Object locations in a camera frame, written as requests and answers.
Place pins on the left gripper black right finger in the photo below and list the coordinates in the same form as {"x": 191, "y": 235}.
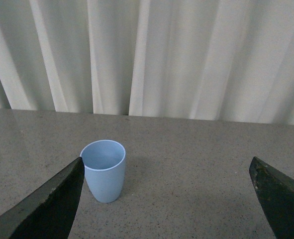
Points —
{"x": 275, "y": 193}

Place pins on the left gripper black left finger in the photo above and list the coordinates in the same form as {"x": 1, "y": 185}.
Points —
{"x": 48, "y": 212}

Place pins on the light blue plastic cup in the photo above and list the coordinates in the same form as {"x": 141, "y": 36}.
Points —
{"x": 105, "y": 164}

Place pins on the white pleated curtain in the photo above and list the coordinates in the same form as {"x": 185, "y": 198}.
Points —
{"x": 193, "y": 59}

